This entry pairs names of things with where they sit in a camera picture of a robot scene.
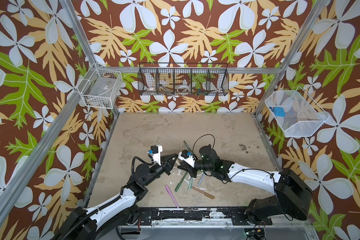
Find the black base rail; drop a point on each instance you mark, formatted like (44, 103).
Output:
(146, 216)

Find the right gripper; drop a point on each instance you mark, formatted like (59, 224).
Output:
(190, 167)

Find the white wire basket right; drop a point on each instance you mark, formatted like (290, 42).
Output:
(304, 116)

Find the blue pen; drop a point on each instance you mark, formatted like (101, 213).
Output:
(201, 179)

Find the white tape roll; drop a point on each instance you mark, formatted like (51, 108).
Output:
(183, 88)

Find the blue object in basket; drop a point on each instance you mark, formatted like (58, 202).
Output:
(279, 112)

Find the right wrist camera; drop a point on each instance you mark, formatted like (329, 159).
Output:
(187, 157)

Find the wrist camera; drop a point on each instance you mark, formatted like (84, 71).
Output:
(187, 157)
(155, 154)

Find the black wire basket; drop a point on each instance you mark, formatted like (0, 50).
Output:
(204, 79)

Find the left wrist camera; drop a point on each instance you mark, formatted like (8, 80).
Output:
(155, 154)

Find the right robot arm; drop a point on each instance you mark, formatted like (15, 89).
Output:
(290, 194)

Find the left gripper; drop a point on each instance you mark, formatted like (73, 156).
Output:
(165, 161)

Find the white wire basket left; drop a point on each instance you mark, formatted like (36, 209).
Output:
(99, 88)

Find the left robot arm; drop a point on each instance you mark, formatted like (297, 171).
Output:
(87, 224)

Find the pink pen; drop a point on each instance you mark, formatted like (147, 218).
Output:
(172, 196)

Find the brown pen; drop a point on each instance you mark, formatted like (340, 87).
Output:
(204, 193)

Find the white wire basket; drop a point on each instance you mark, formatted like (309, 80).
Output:
(304, 116)
(99, 88)

